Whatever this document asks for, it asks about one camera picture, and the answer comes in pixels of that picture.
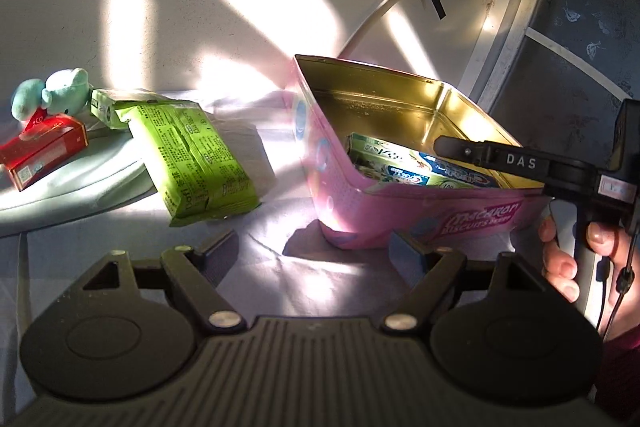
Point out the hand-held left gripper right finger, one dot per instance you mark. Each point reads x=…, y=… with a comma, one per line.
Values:
x=407, y=254

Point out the white window frame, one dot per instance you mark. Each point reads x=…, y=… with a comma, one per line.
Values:
x=505, y=17

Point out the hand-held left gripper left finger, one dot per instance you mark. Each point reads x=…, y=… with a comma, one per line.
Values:
x=220, y=253

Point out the small green carton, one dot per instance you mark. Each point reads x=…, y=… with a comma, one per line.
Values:
x=106, y=107

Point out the dark patterned window pane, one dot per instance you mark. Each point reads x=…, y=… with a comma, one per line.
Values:
x=585, y=32

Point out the blue toothpaste box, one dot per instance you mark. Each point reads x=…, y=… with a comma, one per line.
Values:
x=455, y=171

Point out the red carton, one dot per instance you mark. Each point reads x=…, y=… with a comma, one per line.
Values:
x=45, y=152

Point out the pink tin box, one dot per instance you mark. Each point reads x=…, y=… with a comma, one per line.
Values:
x=350, y=207

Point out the person's right forearm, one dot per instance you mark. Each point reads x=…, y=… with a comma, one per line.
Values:
x=622, y=372

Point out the green wipes packet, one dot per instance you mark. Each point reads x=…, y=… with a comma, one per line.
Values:
x=195, y=162

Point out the teal plush toy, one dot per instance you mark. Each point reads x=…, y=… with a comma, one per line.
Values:
x=60, y=93

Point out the person's right hand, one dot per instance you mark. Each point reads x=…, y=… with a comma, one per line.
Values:
x=557, y=269

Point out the white bed sheet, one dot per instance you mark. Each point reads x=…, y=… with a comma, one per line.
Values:
x=280, y=252

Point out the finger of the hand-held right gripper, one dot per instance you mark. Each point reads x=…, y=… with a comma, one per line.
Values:
x=480, y=153

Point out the green toothpaste box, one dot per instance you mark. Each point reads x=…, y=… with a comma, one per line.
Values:
x=372, y=154

